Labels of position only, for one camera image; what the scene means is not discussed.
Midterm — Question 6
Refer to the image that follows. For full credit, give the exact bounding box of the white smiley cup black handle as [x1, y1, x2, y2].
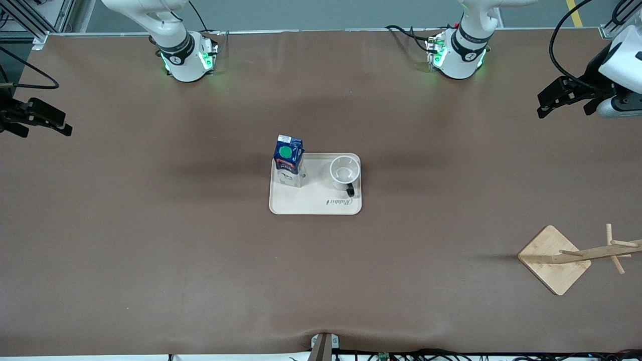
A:
[329, 155, 362, 198]

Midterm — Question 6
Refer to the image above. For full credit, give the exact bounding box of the blue white milk carton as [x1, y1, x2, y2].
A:
[272, 134, 308, 189]

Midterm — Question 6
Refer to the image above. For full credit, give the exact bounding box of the wooden cup rack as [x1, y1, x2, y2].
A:
[517, 223, 642, 296]

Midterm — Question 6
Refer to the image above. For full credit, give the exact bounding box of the beige plastic tray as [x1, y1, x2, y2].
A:
[269, 152, 363, 216]

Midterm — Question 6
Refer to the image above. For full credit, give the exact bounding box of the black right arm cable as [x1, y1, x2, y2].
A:
[0, 45, 60, 90]

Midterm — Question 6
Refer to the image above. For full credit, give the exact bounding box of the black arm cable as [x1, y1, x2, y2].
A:
[549, 0, 610, 94]
[0, 45, 60, 90]

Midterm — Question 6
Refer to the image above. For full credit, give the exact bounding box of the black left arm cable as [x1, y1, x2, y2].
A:
[549, 0, 610, 94]

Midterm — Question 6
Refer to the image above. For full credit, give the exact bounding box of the black left base cable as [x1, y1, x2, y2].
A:
[385, 25, 433, 52]

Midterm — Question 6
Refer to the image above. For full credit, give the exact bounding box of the black base cable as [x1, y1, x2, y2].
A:
[188, 0, 222, 37]
[385, 25, 433, 52]

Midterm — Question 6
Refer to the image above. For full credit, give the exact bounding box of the black right base cable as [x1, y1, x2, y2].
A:
[188, 0, 222, 37]

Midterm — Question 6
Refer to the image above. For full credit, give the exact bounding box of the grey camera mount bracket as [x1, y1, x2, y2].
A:
[307, 332, 341, 361]

